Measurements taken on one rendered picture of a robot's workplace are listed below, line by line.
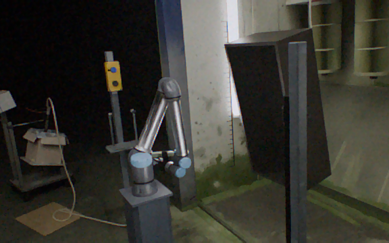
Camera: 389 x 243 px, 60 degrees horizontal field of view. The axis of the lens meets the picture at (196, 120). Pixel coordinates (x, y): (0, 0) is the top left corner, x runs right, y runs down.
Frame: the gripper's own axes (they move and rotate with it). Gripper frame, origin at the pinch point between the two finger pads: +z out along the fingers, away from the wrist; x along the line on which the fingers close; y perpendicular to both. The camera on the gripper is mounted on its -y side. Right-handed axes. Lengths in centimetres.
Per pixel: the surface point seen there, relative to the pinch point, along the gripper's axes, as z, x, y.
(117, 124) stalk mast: 48, -11, -19
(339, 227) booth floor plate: -121, 112, 34
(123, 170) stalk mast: 45, 0, 26
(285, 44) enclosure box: -93, 24, -104
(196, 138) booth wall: 10, 57, -14
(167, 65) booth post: 23, 19, -79
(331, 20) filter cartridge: -57, 151, -147
